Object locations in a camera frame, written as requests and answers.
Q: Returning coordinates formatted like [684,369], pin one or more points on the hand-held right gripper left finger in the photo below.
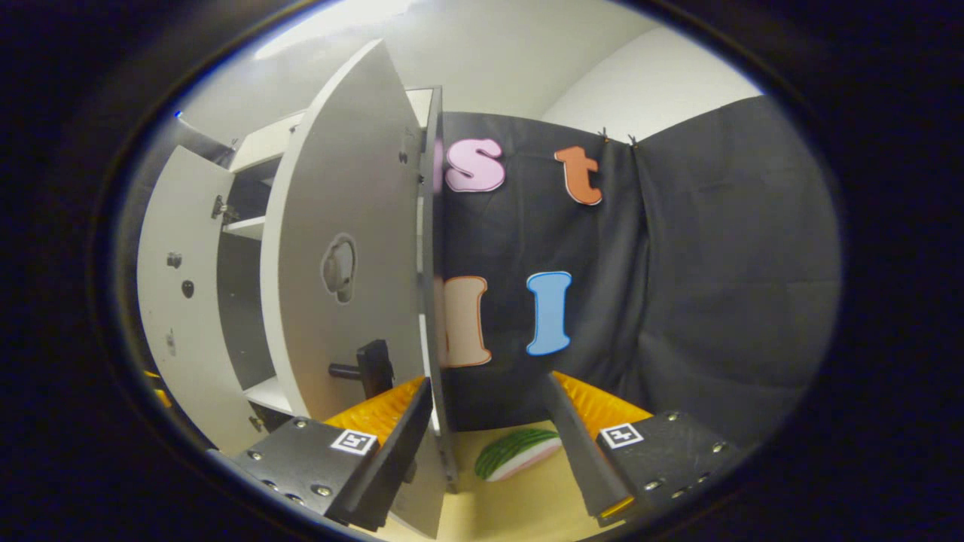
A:
[395,444]

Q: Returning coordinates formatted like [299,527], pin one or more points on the watermelon slice toy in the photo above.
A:
[520,452]

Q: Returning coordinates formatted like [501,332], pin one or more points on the white cabinet with grey interior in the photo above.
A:
[241,301]

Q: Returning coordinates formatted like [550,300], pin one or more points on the white cabinet shelf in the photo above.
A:
[245,227]

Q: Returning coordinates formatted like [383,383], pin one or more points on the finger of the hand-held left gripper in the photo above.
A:
[157,388]

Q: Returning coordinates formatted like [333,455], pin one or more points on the white cabinet door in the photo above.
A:
[188,339]
[354,188]

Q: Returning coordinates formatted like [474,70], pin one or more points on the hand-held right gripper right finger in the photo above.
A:
[576,444]

